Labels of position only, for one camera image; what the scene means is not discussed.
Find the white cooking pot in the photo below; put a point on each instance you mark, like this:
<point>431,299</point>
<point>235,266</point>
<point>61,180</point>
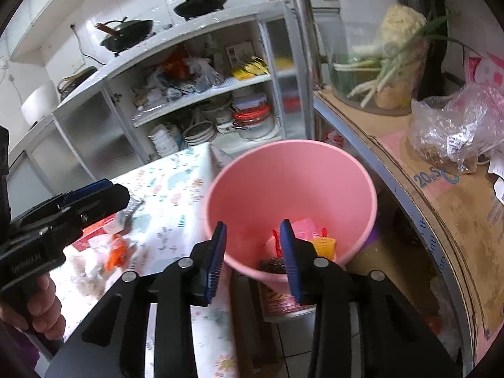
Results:
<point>256,130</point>

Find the steel wool scrubber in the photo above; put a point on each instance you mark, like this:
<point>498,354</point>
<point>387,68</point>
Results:
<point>271,264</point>

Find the black wok with lid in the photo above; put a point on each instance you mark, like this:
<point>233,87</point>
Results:
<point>126,33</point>

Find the yellow packets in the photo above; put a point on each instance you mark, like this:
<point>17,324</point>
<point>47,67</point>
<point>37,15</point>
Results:
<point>250,69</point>

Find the tan root vegetable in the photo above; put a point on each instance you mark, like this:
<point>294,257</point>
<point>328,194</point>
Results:
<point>393,94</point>

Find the cauliflower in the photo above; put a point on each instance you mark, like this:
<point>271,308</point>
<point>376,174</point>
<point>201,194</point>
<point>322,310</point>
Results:
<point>401,21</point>

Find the pink packet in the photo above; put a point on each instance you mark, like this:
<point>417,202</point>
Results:
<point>305,230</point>

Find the stack of white bowls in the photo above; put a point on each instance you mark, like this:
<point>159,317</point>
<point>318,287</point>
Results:
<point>163,141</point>

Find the crumpled white plastic wrap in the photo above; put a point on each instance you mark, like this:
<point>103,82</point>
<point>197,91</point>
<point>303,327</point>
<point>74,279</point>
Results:
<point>84,271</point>

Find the metal pole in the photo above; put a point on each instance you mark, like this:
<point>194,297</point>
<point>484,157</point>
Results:
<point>301,47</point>

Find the black frying pan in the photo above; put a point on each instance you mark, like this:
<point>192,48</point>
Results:
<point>204,2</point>

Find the white printed box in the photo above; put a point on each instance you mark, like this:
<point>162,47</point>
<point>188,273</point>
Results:
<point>239,53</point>

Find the pile of plastic bags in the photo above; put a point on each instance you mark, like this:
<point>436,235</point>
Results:
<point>173,82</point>

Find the orange wrapper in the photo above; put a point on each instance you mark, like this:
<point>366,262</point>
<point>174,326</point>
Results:
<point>116,254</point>

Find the yellow mesh piece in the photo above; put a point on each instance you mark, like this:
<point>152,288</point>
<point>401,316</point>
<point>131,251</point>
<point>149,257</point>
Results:
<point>325,246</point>

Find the clear plastic bag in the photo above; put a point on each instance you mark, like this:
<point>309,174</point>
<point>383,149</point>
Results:
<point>453,126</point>

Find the stack of plates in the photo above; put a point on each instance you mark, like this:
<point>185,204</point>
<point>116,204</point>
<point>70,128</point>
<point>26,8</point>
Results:
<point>199,134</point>

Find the dark object with tan band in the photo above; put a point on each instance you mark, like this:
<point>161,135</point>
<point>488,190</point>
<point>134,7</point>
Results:
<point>76,80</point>

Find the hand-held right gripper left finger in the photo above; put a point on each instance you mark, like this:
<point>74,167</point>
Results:
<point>214,260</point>

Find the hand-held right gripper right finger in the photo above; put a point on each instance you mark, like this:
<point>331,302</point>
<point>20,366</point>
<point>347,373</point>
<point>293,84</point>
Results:
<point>291,260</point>

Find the red label tin can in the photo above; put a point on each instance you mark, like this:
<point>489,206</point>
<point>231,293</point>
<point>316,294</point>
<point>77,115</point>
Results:
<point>283,307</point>

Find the pink dotted bag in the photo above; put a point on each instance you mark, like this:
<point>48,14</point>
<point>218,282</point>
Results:
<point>488,69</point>

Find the floral tablecloth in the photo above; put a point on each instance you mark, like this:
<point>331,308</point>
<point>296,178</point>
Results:
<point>173,204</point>

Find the pink plastic bucket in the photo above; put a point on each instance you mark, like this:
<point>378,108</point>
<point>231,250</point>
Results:
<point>291,181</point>

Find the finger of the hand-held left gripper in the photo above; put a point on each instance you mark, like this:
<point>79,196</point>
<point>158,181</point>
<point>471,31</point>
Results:
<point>106,204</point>
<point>88,191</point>

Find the red lidded containers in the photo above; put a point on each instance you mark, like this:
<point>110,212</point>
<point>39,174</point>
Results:
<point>252,115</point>

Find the large white pot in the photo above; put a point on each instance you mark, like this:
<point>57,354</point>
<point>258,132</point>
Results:
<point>37,104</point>

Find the white kitchen cabinet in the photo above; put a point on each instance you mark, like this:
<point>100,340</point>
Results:
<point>78,126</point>

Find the person's left hand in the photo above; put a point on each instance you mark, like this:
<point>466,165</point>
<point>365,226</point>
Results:
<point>43,311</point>

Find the white labelled packet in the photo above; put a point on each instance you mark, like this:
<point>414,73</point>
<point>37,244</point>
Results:
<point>497,181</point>

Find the cardboard sheet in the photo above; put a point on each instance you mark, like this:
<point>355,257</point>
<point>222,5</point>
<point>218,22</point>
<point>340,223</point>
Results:
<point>453,212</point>

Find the white radish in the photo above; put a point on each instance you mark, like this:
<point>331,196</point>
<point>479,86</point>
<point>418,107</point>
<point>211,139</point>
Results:
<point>370,50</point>

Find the clear glass bowl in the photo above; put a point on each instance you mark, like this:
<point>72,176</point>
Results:
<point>342,82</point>

